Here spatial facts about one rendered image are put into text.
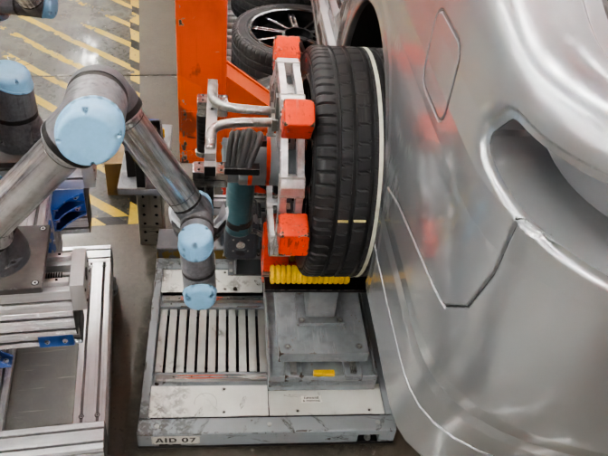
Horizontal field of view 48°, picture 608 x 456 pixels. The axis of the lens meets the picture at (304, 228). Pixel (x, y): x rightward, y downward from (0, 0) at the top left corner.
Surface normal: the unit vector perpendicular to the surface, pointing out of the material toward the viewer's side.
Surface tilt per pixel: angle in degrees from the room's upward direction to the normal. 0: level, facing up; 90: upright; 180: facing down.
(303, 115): 35
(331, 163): 54
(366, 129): 39
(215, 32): 90
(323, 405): 0
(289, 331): 0
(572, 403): 90
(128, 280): 0
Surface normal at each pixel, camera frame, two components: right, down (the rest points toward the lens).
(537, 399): -0.43, 0.57
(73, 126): 0.21, 0.58
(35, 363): 0.09, -0.75
